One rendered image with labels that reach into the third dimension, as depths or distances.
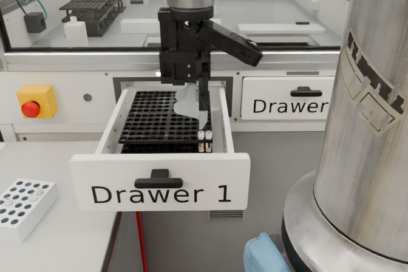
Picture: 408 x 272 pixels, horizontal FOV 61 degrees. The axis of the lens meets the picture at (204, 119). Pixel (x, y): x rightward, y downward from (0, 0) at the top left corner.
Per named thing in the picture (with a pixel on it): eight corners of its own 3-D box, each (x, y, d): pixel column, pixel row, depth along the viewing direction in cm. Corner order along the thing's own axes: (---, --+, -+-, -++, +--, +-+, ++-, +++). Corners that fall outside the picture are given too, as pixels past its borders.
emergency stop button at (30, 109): (39, 119, 81) (35, 104, 79) (22, 119, 81) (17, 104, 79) (44, 113, 84) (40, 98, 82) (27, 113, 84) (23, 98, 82)
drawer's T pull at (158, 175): (183, 189, 53) (182, 181, 53) (133, 189, 53) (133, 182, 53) (183, 174, 57) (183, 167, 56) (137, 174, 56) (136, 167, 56)
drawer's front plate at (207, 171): (246, 210, 61) (251, 158, 55) (79, 212, 60) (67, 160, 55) (245, 203, 62) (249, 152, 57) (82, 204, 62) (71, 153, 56)
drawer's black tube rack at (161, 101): (212, 167, 68) (212, 139, 65) (122, 168, 68) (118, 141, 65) (209, 113, 88) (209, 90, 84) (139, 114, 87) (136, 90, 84)
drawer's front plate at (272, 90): (354, 119, 89) (364, 79, 84) (241, 119, 89) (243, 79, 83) (351, 115, 90) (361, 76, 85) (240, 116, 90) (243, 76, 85)
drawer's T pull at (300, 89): (322, 97, 82) (323, 91, 81) (290, 97, 82) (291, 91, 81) (317, 90, 85) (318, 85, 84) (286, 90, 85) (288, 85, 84)
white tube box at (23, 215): (21, 244, 61) (16, 228, 60) (-21, 237, 63) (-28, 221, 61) (59, 197, 72) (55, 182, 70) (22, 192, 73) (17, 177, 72)
